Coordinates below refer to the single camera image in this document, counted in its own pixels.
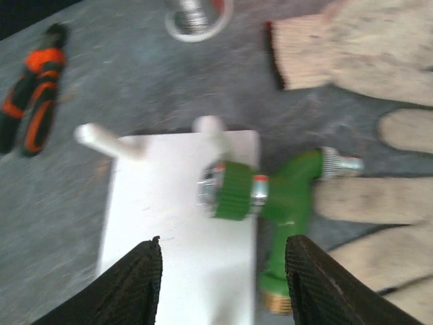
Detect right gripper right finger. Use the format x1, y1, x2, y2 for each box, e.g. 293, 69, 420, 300
286, 235, 420, 325

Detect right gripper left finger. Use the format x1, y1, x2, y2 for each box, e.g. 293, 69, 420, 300
34, 236, 162, 325

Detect orange black pliers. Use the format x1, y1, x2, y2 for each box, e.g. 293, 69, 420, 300
1, 23, 68, 157

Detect white work glove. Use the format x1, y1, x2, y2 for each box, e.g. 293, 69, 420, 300
314, 108, 433, 325
267, 1, 432, 106

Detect white peg board fixture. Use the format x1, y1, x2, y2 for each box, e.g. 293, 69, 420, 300
74, 116, 259, 324

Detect solder wire spool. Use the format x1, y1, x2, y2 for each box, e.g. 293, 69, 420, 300
164, 0, 234, 43

